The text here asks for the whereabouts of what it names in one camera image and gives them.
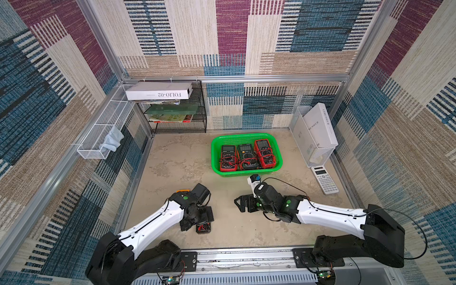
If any white calculator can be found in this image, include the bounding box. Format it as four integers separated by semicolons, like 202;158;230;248
311;166;339;195

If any clear file holder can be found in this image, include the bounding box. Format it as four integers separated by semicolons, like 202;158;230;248
289;106;336;167

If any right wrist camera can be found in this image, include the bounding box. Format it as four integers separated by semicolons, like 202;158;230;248
248;174;283;203

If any large red multimeter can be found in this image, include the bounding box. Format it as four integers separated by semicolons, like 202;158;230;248
219;145;238;172

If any white box in holder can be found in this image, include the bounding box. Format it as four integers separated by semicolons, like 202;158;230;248
304;103;338;148

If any white wire wall basket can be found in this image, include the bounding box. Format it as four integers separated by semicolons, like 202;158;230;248
77;100;134;160

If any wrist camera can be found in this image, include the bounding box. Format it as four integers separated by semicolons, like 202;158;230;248
188;184;211;206
248;174;283;203

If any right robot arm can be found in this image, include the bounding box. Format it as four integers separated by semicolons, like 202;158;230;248
234;194;405;268

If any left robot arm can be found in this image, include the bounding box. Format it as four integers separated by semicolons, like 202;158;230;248
85;184;214;285

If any small red multimeter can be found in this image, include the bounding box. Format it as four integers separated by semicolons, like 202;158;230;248
254;139;276;169

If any black multimeter with leads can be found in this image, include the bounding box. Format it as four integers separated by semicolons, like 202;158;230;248
196;222;211;235

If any black wire shelf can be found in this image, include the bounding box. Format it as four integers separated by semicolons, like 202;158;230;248
138;80;207;135

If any green book on shelf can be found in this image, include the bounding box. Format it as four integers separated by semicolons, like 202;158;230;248
144;103;200;123

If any green plastic basket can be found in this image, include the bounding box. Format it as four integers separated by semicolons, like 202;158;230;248
211;133;283;178

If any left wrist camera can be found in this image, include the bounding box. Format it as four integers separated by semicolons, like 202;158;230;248
188;184;211;206

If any light blue cloth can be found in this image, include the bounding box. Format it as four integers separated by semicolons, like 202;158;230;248
100;126;124;152

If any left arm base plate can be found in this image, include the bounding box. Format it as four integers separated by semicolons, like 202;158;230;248
173;251;198;273

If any white folio box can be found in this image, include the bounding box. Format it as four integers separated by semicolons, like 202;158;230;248
126;81;193;101

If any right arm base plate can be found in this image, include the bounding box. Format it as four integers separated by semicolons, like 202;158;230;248
292;248;345;268

